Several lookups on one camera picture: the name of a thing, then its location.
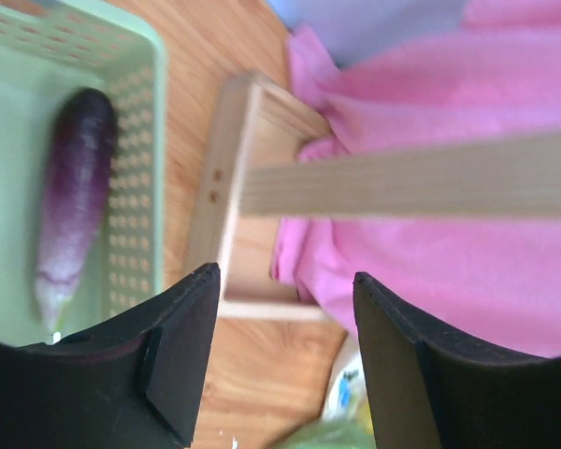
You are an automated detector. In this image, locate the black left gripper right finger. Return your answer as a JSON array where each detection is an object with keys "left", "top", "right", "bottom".
[{"left": 352, "top": 272, "right": 561, "bottom": 448}]

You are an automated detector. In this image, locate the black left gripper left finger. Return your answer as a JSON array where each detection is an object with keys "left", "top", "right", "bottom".
[{"left": 0, "top": 263, "right": 221, "bottom": 448}]

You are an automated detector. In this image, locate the green plush vegetable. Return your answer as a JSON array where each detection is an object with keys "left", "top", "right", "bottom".
[{"left": 272, "top": 419, "right": 376, "bottom": 449}]

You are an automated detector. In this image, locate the purple plush eggplant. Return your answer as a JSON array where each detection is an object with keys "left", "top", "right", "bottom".
[{"left": 34, "top": 88, "right": 119, "bottom": 333}]

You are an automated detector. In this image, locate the cartoon print children's garment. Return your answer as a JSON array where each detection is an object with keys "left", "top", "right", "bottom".
[{"left": 321, "top": 334, "right": 372, "bottom": 433}]

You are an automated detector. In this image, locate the wooden clothes rack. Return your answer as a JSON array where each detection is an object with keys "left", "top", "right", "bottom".
[{"left": 183, "top": 71, "right": 561, "bottom": 321}]

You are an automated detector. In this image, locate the pink t-shirt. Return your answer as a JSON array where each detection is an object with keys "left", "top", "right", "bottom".
[{"left": 271, "top": 1, "right": 561, "bottom": 357}]

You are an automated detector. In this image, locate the light green plastic basket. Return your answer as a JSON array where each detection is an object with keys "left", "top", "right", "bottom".
[{"left": 0, "top": 1, "right": 165, "bottom": 346}]

